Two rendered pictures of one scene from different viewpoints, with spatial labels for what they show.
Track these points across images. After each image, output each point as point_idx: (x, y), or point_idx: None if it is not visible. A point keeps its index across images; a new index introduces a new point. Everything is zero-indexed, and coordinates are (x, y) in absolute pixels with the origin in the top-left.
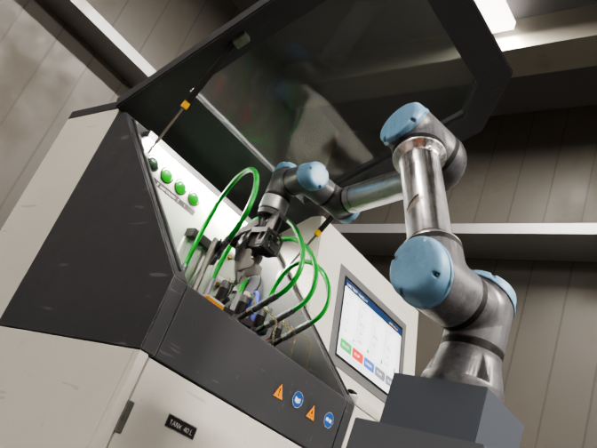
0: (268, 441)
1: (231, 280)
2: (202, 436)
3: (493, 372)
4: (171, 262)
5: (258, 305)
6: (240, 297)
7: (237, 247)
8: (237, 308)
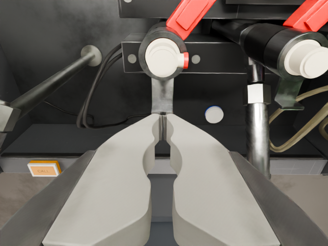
0: None
1: (178, 67)
2: None
3: None
4: None
5: (246, 133)
6: (273, 47)
7: (20, 230)
8: (250, 49)
